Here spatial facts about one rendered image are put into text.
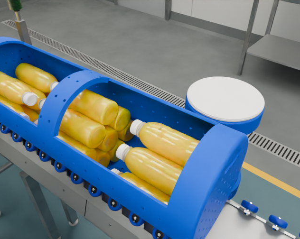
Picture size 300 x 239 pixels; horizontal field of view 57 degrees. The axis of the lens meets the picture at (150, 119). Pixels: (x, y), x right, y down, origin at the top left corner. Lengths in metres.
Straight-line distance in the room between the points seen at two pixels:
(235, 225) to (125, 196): 0.34
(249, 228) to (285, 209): 1.29
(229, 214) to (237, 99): 0.42
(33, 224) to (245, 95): 1.50
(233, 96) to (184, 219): 0.61
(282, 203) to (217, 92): 1.23
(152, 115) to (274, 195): 1.46
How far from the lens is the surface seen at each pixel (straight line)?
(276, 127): 2.70
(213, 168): 0.53
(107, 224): 0.87
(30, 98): 0.93
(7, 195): 2.20
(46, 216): 1.65
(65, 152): 0.71
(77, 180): 0.86
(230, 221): 0.83
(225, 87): 1.10
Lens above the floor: 1.62
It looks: 40 degrees down
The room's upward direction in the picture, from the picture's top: straight up
